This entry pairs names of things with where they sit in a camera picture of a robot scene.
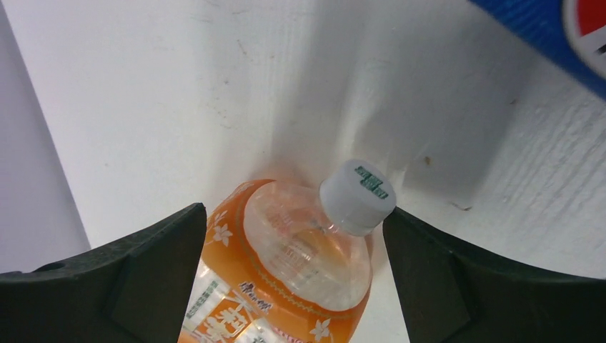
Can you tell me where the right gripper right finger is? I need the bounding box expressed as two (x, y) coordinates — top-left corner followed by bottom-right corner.
(382, 209), (605, 342)

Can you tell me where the wide orange drink bottle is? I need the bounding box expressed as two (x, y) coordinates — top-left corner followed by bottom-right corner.
(179, 159), (397, 342)

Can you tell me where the blue cap pepsi bottle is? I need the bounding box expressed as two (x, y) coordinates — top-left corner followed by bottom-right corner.
(473, 0), (605, 99)

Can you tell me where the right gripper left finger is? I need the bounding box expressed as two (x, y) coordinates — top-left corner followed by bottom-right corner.
(1, 203), (207, 342)

